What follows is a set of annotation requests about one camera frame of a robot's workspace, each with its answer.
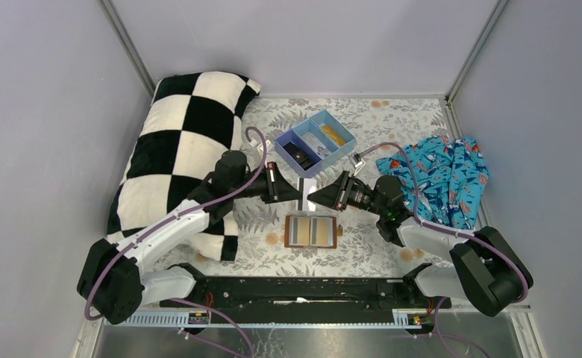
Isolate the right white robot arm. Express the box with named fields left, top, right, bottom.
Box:
left=307, top=172, right=534, bottom=317

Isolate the blue patterned cloth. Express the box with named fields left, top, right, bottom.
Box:
left=376, top=136, right=489, bottom=230

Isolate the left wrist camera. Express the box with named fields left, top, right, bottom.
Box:
left=250, top=139, right=271, bottom=159

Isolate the blue compartment organizer box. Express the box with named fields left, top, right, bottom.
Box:
left=275, top=110, right=357, bottom=178

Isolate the brown leather card holder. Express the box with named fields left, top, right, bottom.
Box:
left=284, top=216, right=339, bottom=249

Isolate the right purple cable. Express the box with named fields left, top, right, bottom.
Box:
left=357, top=142, right=531, bottom=358

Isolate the purple cable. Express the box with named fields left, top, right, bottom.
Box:
left=83, top=126, right=269, bottom=358
left=357, top=142, right=531, bottom=358

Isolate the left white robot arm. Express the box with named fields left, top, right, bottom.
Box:
left=77, top=151, right=302, bottom=324

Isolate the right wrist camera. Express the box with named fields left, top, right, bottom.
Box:
left=349, top=153, right=366, bottom=177

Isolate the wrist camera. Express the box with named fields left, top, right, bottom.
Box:
left=250, top=139, right=271, bottom=159
left=349, top=153, right=366, bottom=177

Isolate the black white checkered pillow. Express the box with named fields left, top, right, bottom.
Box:
left=106, top=72, right=261, bottom=242

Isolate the orange credit card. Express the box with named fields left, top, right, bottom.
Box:
left=321, top=125, right=345, bottom=146

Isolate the floral table mat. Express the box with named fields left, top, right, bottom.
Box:
left=113, top=97, right=485, bottom=278

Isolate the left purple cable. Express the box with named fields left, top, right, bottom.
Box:
left=83, top=126, right=269, bottom=358

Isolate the silver grey credit card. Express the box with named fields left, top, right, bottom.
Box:
left=297, top=178, right=317, bottom=212

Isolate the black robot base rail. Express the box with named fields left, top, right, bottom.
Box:
left=185, top=276, right=451, bottom=324

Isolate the white slotted cable duct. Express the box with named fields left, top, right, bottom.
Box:
left=118, top=310, right=422, bottom=330

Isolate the black item in box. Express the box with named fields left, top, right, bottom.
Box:
left=284, top=142, right=315, bottom=171

